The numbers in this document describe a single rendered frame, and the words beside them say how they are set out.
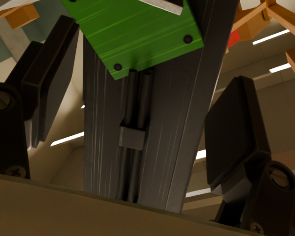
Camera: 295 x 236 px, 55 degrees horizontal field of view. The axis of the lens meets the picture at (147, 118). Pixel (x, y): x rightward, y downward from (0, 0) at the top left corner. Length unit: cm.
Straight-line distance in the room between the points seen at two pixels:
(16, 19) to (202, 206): 546
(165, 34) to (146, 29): 2
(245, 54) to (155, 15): 950
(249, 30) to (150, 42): 400
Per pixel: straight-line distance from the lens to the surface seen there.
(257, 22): 450
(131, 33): 32
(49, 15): 1060
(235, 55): 976
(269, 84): 798
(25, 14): 702
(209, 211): 466
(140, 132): 35
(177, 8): 26
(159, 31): 31
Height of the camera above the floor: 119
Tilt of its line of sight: 22 degrees up
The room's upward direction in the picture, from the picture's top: 154 degrees clockwise
